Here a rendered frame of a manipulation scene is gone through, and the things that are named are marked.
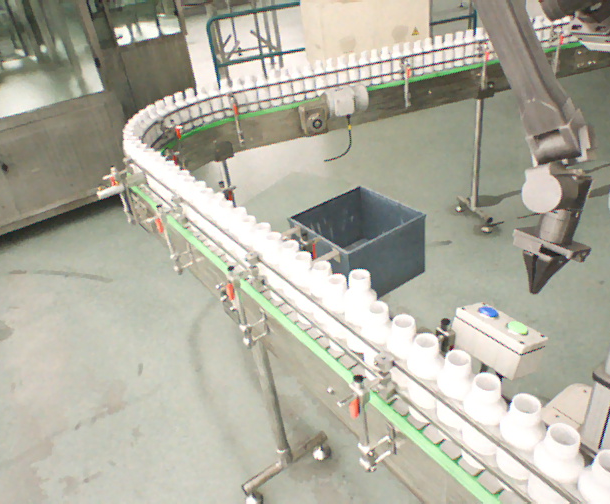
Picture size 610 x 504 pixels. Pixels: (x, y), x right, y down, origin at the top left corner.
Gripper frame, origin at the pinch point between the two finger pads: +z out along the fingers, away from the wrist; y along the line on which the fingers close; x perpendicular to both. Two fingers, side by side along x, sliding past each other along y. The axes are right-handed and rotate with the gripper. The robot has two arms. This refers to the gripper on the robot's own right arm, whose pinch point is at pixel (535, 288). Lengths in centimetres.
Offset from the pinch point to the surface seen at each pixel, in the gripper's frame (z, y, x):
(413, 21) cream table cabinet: -74, -340, 303
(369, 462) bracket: 36.3, -8.7, -20.4
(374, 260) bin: 23, -61, 25
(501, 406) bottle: 12.0, 9.1, -16.9
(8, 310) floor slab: 140, -280, -49
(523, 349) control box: 8.7, 3.5, -4.4
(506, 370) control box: 13.6, 2.2, -4.7
